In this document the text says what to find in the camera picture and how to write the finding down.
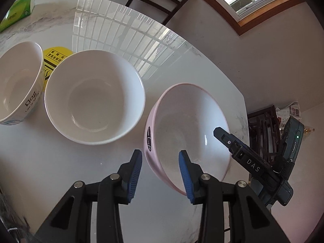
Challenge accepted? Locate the yellow warning sticker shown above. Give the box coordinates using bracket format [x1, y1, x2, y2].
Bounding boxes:
[43, 47, 73, 92]

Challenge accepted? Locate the white bowl with blue elephant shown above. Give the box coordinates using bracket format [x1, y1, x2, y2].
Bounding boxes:
[1, 41, 45, 126]

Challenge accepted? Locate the large pink bowl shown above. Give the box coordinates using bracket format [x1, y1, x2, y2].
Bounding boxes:
[144, 83, 231, 195]

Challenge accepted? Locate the dark carved wooden chair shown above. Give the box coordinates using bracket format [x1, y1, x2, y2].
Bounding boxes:
[248, 105, 281, 166]

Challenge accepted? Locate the green tissue pack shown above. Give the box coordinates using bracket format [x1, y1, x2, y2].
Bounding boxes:
[0, 0, 35, 32]

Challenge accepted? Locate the white bowl with pink rabbit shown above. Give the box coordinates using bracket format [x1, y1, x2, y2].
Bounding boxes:
[45, 49, 146, 145]

